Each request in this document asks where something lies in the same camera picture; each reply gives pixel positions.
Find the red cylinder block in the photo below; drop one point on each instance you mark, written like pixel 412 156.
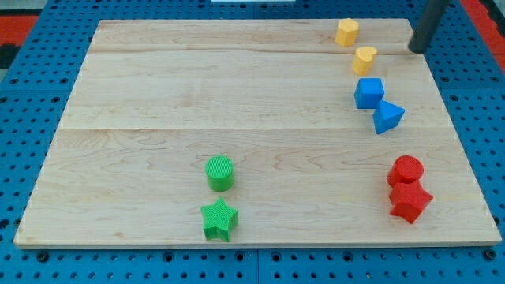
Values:
pixel 405 169

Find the yellow heart block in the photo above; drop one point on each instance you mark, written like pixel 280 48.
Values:
pixel 363 60

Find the light wooden board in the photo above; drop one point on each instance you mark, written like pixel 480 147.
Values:
pixel 155 100

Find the red star block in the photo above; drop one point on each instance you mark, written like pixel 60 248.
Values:
pixel 409 200

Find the green cylinder block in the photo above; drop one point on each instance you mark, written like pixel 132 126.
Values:
pixel 219 170

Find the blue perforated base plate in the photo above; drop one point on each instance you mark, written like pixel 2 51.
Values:
pixel 37 86

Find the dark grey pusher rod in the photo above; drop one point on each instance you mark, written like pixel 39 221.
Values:
pixel 427 25

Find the yellow hexagon block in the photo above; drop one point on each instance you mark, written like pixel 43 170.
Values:
pixel 346 32

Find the blue cube block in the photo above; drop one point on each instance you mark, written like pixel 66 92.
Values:
pixel 368 93

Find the blue triangle block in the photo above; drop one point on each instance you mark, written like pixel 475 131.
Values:
pixel 386 116

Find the green star block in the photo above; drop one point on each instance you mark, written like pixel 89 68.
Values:
pixel 219 219

